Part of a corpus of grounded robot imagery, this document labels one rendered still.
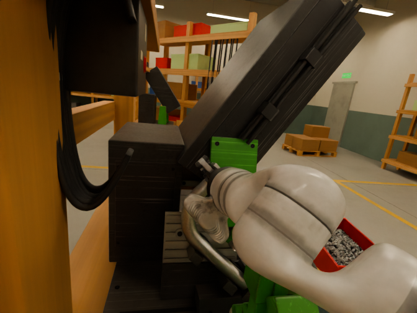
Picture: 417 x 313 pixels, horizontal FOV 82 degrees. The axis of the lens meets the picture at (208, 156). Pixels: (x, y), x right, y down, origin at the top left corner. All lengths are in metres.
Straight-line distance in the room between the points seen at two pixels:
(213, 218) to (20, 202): 0.24
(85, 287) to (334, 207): 0.63
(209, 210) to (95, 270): 0.47
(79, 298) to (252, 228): 0.56
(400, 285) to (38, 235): 0.37
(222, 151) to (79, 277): 0.49
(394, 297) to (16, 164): 0.34
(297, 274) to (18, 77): 0.32
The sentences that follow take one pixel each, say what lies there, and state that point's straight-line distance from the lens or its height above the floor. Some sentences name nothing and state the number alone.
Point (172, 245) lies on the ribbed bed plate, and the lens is 0.60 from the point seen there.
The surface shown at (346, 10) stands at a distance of 0.66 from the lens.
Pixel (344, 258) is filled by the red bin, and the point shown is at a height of 0.88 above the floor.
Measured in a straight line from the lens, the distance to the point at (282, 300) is 0.34.
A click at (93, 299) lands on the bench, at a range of 0.70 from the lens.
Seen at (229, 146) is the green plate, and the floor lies 1.25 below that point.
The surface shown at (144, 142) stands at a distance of 0.59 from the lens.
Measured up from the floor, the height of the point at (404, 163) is 0.29.
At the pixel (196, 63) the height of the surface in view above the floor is 1.74.
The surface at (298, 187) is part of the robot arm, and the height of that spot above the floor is 1.31.
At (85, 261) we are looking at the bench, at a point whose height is 0.88.
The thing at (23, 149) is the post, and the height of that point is 1.29.
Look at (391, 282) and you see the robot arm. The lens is 0.21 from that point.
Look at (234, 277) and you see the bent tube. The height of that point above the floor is 0.98.
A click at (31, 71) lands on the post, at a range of 0.35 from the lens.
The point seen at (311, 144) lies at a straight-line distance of 6.76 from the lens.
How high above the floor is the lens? 1.37
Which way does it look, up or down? 15 degrees down
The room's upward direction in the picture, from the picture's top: 6 degrees clockwise
